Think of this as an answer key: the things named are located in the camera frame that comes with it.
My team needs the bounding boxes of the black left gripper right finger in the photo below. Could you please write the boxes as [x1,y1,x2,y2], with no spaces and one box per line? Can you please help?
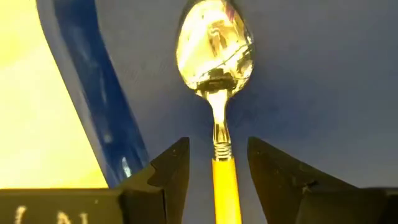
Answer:
[247,136,363,224]

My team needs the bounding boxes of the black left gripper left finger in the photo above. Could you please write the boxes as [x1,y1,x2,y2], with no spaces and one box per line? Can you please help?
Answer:
[116,136,191,224]

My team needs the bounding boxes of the blue plastic tray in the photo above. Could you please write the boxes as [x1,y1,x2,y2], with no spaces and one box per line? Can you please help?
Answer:
[35,0,398,224]

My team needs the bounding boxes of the orange-handled metal spoon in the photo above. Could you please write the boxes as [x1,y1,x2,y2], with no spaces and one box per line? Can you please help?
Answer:
[175,0,256,224]

